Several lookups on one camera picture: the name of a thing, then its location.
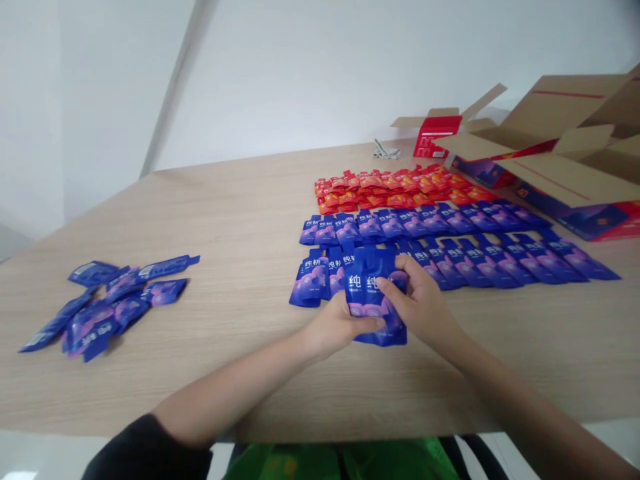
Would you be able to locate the small red carton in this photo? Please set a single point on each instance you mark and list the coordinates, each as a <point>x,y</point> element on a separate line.
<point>436,140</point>

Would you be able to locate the grey crumpled object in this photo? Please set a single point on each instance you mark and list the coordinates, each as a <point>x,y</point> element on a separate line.
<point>384,150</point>

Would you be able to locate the row of red pouches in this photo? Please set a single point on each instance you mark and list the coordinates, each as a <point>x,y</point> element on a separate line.
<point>395,180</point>

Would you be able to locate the person's left hand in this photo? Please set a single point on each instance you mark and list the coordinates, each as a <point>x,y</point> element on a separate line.
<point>332,330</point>

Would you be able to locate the row of orange pouches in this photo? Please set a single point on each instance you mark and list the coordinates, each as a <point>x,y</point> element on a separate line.
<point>400,201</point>

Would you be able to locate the long row of blue pouches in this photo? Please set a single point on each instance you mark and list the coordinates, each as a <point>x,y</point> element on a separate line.
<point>500,265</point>

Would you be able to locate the short row of blue pouches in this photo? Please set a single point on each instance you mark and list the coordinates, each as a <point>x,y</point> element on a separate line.
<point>425,222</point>

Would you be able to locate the loose pile of blue pouches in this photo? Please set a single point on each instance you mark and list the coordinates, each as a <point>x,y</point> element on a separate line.
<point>100,310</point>

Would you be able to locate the person's right hand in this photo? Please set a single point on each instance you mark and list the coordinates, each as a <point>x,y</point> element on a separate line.
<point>430,307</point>

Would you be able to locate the blue purple spouted sachet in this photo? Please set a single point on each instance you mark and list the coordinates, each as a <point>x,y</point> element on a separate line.
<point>353,285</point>
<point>375,300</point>

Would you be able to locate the person's body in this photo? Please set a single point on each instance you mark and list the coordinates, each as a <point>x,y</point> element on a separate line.
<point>350,460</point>

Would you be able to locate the open cardboard box blue print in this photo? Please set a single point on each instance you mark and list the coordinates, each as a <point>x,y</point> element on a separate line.
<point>575,190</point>
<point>550,110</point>

